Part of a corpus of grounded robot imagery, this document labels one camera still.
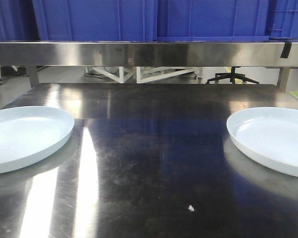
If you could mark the light blue plate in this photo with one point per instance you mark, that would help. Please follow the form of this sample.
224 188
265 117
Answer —
268 136
30 134

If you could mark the black office chair base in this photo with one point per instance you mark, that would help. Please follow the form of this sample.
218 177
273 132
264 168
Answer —
232 76

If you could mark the blue bin upper right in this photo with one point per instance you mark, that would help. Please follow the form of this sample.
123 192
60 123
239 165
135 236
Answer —
212 20

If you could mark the blue bin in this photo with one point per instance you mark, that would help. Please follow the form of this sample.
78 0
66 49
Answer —
212 20
282 20
96 20

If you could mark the blue bin upper left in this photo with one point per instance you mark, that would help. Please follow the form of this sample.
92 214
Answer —
96 20

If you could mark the black tape piece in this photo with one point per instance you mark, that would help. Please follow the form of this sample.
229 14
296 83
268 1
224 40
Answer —
286 50

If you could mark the blue bin far right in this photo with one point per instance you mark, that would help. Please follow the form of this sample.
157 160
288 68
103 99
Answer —
282 20

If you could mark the white frame structure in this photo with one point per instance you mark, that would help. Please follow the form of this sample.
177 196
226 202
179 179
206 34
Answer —
122 74

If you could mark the stainless steel shelf rail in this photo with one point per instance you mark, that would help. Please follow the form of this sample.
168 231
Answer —
182 54

